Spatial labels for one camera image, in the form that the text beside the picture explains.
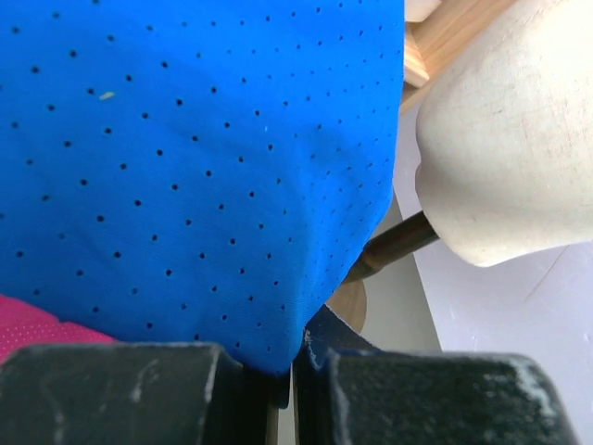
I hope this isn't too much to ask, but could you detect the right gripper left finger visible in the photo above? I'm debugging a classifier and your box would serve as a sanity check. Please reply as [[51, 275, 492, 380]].
[[1, 343, 289, 444]]

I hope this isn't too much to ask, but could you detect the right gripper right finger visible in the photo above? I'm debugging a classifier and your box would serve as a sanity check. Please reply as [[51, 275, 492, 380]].
[[293, 308, 577, 444]]

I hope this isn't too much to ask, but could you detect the magenta baseball cap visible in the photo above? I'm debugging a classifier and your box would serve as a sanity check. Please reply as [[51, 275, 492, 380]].
[[0, 295, 115, 363]]

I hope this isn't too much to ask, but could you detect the blue baseball cap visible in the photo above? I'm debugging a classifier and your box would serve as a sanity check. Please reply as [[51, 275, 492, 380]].
[[1, 1, 405, 374]]

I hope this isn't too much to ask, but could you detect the wooden hat stand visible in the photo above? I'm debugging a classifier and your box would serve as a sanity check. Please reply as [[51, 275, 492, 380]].
[[326, 281, 367, 334]]

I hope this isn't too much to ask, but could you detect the white mannequin head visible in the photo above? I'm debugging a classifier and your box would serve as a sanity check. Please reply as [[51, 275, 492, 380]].
[[415, 1, 592, 267]]

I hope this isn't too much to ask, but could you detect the wooden shelf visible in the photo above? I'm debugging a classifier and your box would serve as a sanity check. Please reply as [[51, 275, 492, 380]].
[[400, 0, 512, 114]]

